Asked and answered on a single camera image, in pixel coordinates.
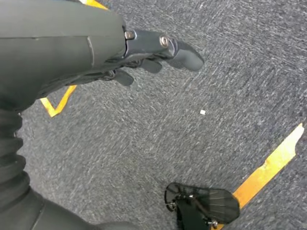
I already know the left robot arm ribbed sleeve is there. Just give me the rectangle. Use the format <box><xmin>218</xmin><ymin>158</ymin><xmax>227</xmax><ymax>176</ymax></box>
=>
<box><xmin>0</xmin><ymin>108</ymin><xmax>144</xmax><ymax>230</ymax></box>

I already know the black left robot foot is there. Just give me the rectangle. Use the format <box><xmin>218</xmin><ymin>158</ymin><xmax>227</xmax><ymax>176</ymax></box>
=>
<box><xmin>164</xmin><ymin>182</ymin><xmax>240</xmax><ymax>230</ymax></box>

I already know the ragged yellow floor tape strip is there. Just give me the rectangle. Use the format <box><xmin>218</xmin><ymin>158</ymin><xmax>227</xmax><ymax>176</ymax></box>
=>
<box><xmin>211</xmin><ymin>123</ymin><xmax>305</xmax><ymax>230</ymax></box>

